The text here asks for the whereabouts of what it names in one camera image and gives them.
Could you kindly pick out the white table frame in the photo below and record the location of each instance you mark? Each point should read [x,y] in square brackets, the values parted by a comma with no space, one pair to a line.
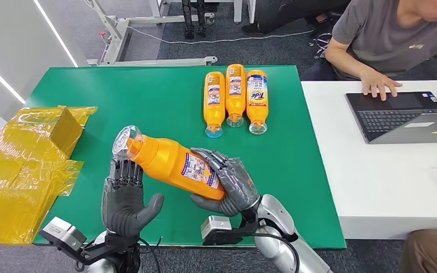
[237,9]

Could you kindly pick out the grey metal gantry frame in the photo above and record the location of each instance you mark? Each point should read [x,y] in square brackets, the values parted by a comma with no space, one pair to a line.
[116,34]

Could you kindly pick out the green table mat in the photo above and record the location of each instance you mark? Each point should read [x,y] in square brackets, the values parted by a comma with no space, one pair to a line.
[147,101]

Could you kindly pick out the white desk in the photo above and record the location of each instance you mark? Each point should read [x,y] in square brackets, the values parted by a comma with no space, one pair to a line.
[384,181]

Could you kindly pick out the person's right hand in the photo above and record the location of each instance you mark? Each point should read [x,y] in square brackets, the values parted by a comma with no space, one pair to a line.
[377,83]

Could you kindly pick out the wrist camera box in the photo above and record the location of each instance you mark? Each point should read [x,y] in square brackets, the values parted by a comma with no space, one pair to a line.
[62,233]
[216,226]

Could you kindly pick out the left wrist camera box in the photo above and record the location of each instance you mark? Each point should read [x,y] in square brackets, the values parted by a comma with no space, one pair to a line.
[62,233]

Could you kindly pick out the black robot legs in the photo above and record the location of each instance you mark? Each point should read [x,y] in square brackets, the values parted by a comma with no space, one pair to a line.
[189,19]

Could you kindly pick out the red clamp knob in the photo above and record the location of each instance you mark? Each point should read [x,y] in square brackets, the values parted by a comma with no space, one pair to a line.
[102,34]

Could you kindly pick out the orange detergent bottle blue cap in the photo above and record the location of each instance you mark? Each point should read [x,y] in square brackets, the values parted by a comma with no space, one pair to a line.
[214,111]

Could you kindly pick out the orange detergent bottle clear cap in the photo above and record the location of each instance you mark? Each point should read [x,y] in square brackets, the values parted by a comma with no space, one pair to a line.
[235,103]
[165,160]

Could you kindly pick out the person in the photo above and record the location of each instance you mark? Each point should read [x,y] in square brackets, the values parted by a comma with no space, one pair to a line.
[384,34]

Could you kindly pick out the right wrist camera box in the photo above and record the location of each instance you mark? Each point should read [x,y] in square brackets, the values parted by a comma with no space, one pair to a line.
[216,226]

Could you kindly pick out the person's right forearm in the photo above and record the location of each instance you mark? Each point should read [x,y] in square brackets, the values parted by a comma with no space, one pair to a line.
[344,60]

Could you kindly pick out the yellow film-wrapped cardboard box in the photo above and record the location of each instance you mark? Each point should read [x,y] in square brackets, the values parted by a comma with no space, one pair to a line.
[18,181]

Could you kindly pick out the person's knee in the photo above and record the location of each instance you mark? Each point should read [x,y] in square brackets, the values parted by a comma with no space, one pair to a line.
[429,252]

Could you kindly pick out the dark grey laptop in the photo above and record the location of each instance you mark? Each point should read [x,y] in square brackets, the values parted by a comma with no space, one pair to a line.
[392,118]

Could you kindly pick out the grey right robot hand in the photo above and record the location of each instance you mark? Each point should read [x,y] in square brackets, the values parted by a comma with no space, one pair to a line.
[237,188]

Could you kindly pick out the orange bottle Tide label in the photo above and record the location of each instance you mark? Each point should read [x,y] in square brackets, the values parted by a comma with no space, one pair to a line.
[257,113]

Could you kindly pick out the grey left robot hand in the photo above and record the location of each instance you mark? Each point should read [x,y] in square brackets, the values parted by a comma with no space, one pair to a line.
[122,214]

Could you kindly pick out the chrome chair base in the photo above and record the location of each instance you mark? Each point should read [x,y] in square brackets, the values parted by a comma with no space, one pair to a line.
[320,43]

